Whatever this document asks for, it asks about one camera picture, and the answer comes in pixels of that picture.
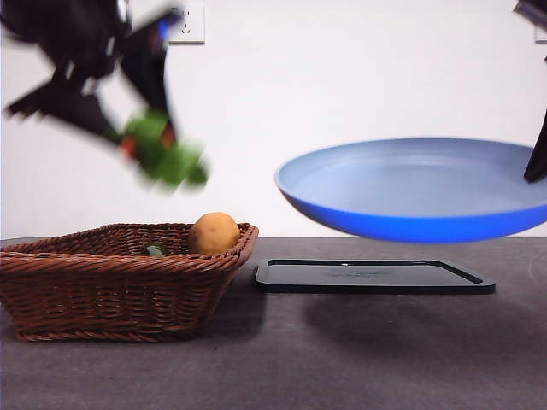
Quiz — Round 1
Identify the orange carrot with green leaves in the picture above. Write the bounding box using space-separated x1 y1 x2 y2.
117 108 213 194

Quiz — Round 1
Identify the light blue round plate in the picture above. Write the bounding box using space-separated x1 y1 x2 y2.
273 136 547 245

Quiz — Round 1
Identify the yellow-brown potato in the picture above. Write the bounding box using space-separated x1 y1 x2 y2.
188 212 241 256

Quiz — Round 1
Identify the brown wicker basket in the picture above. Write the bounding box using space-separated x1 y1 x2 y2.
0 221 261 343

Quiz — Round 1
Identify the dark green rectangular tray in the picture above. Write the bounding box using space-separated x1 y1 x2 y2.
254 258 497 296

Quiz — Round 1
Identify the white wall socket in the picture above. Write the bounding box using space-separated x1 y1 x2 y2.
168 3 205 46

